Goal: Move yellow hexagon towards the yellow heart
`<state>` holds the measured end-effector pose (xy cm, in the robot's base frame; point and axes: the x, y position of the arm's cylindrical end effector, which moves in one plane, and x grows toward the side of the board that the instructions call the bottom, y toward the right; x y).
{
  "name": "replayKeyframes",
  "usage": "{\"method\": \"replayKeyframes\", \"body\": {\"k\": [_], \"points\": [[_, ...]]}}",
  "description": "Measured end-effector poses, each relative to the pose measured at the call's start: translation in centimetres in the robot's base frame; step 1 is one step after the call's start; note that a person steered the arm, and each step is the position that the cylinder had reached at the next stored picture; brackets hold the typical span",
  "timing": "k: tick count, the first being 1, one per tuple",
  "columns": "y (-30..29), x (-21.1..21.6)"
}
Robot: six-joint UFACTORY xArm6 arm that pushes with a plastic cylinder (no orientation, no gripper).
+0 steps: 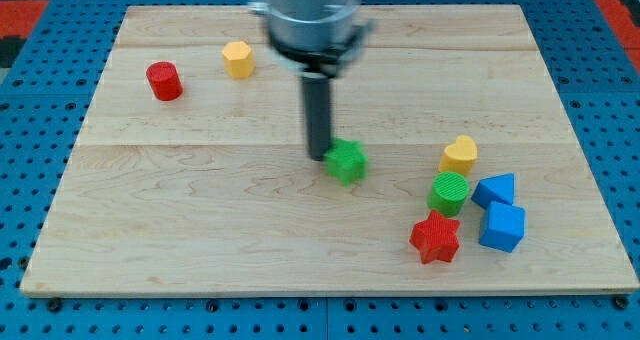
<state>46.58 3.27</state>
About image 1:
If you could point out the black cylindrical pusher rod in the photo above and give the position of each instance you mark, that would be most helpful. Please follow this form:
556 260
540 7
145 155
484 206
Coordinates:
316 95

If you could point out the green star block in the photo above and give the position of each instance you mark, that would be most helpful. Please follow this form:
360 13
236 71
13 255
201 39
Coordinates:
346 161

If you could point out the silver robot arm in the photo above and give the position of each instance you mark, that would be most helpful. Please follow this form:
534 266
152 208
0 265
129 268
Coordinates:
317 40

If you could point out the yellow hexagon block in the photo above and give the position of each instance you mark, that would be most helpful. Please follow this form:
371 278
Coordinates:
238 59

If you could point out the yellow heart block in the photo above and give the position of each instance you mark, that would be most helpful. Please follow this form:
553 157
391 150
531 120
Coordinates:
459 156

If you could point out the wooden board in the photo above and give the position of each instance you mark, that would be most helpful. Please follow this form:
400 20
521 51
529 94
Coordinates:
212 195

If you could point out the red cylinder block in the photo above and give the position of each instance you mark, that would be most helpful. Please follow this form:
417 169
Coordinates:
164 80

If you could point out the green cylinder block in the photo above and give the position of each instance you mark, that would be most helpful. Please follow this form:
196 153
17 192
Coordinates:
448 193

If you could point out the red star block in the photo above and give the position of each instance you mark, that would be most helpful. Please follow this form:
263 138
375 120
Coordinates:
436 238

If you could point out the blue triangle block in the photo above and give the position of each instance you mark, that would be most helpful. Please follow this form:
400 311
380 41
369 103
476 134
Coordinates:
499 188

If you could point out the blue cube block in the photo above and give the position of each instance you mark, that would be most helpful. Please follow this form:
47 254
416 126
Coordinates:
502 226

